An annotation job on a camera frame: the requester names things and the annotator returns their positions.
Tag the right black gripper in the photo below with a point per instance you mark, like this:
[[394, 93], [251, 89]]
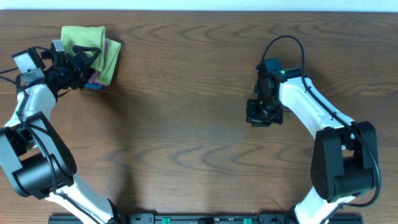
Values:
[[264, 115]]

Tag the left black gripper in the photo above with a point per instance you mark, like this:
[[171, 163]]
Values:
[[76, 66]]

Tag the light green microfiber cloth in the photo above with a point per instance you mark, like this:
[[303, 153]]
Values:
[[85, 37]]

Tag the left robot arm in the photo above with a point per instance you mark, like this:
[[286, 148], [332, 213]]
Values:
[[33, 156]]

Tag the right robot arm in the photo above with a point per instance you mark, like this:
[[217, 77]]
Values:
[[344, 169]]

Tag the purple folded cloth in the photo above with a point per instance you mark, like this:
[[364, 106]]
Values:
[[93, 79]]

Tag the blue folded cloth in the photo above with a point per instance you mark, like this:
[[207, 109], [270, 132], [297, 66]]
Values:
[[93, 86]]

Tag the green folded cloth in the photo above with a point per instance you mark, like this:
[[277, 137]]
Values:
[[111, 57]]

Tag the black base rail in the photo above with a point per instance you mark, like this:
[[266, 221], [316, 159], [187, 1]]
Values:
[[205, 219]]

